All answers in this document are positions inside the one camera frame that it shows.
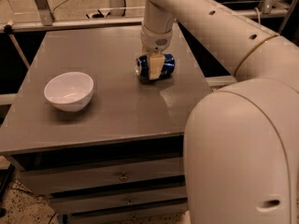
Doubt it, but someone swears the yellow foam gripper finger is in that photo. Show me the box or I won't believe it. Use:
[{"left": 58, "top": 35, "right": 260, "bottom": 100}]
[{"left": 148, "top": 53, "right": 164, "bottom": 80}]

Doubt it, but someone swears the blue pepsi can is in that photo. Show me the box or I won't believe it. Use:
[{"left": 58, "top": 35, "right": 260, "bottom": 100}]
[{"left": 135, "top": 54, "right": 176, "bottom": 80}]

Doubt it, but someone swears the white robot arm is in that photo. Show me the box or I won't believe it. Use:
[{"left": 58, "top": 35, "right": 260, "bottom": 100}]
[{"left": 142, "top": 0, "right": 299, "bottom": 224}]

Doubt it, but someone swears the black power plug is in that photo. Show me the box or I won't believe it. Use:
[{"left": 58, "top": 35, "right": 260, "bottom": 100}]
[{"left": 86, "top": 10, "right": 110, "bottom": 19}]

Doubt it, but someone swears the grey drawer cabinet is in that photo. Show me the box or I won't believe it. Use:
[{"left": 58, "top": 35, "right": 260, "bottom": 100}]
[{"left": 0, "top": 26, "right": 209, "bottom": 221}]

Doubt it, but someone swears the white bowl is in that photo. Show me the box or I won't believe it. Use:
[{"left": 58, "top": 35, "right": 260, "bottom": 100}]
[{"left": 44, "top": 72, "right": 94, "bottom": 112}]

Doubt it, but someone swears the wooden stick with black tape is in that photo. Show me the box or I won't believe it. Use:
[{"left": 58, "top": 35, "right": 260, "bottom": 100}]
[{"left": 4, "top": 20, "right": 30, "bottom": 69}]

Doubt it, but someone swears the bottom grey drawer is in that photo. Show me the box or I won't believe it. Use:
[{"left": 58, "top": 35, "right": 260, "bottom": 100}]
[{"left": 69, "top": 202, "right": 188, "bottom": 224}]

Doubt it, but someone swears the grey drawer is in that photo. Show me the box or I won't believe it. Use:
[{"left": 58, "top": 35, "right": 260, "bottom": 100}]
[
  {"left": 50, "top": 186, "right": 187, "bottom": 214},
  {"left": 17, "top": 157, "right": 184, "bottom": 194},
  {"left": 69, "top": 202, "right": 188, "bottom": 224}
]

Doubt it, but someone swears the top grey drawer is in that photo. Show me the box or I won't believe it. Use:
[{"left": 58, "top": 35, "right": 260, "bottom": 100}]
[{"left": 17, "top": 157, "right": 184, "bottom": 194}]

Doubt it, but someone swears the middle grey drawer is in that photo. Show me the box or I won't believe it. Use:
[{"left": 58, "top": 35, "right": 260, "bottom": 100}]
[{"left": 50, "top": 186, "right": 187, "bottom": 214}]

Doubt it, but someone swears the metal frame rail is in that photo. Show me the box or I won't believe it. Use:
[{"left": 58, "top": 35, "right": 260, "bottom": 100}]
[{"left": 12, "top": 8, "right": 287, "bottom": 33}]

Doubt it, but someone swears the white cable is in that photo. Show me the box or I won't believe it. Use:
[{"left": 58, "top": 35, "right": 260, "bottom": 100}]
[{"left": 254, "top": 7, "right": 263, "bottom": 24}]

